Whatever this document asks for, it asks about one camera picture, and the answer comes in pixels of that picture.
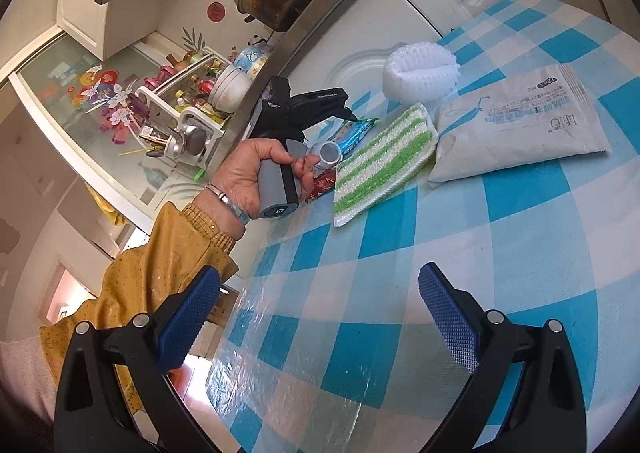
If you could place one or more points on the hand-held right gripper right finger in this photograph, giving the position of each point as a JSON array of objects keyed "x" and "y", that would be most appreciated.
[{"x": 447, "y": 318}]

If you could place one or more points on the steel edged kitchen countertop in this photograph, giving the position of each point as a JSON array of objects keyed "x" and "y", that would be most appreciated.
[{"x": 310, "y": 38}]

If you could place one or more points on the white plastic bottle blue label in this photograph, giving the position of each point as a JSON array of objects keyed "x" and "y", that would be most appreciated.
[{"x": 327, "y": 153}]

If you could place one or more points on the blue checked tablecloth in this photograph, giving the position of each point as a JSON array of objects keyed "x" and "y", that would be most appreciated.
[{"x": 400, "y": 253}]

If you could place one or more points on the teal snack wrapper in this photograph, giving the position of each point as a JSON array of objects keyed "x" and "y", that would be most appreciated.
[{"x": 357, "y": 130}]

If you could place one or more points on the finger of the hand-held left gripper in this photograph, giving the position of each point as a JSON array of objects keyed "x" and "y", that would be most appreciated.
[{"x": 340, "y": 114}]

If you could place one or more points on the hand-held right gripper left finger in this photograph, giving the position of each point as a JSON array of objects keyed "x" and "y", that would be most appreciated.
[{"x": 192, "y": 318}]

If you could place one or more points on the white dish rack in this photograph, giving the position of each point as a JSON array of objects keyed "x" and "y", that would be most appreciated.
[{"x": 200, "y": 123}]

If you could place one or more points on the red round wall sticker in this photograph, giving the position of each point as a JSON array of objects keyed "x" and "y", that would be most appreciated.
[{"x": 216, "y": 12}]

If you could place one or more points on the white mesh sponge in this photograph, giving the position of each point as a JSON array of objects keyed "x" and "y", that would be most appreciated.
[{"x": 415, "y": 70}]

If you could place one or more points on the small green plastic item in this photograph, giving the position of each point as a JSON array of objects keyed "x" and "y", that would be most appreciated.
[{"x": 199, "y": 176}]

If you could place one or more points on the person's left forearm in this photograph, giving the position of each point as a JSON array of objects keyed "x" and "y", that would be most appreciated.
[{"x": 150, "y": 258}]

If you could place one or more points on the green striped mop pad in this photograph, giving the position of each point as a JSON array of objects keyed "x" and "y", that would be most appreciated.
[{"x": 380, "y": 163}]

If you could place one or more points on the person's left hand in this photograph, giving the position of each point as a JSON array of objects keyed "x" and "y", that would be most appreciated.
[{"x": 240, "y": 178}]

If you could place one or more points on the white printed pouch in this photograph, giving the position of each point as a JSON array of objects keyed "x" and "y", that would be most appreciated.
[{"x": 515, "y": 128}]

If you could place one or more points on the yellow hanging cloth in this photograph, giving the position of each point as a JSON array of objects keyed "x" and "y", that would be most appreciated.
[{"x": 105, "y": 205}]

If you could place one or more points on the red snack wrapper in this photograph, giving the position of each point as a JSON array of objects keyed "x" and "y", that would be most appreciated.
[{"x": 322, "y": 183}]

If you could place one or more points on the person's pale knitted garment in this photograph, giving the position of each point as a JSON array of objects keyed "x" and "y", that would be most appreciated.
[{"x": 22, "y": 378}]

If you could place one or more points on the cartoon printed bowl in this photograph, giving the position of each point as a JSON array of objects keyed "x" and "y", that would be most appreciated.
[{"x": 252, "y": 60}]

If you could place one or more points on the white bowl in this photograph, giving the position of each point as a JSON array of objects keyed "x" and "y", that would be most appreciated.
[{"x": 230, "y": 90}]

